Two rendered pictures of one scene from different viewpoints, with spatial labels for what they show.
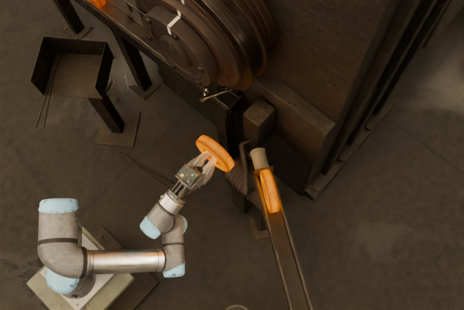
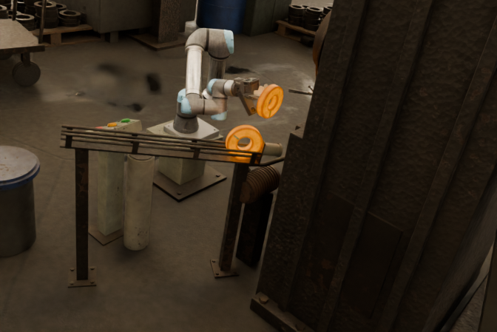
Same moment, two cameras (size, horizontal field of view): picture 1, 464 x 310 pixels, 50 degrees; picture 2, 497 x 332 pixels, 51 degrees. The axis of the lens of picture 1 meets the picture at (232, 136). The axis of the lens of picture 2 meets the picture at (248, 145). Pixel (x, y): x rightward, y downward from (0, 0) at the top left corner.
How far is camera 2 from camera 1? 2.13 m
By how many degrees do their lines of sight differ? 60
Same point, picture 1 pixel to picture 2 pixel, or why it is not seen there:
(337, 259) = (184, 321)
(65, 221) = (218, 35)
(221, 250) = (202, 238)
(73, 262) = (194, 38)
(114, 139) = not seen: hidden behind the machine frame
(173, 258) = (193, 98)
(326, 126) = (298, 133)
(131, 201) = not seen: hidden behind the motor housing
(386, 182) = not seen: outside the picture
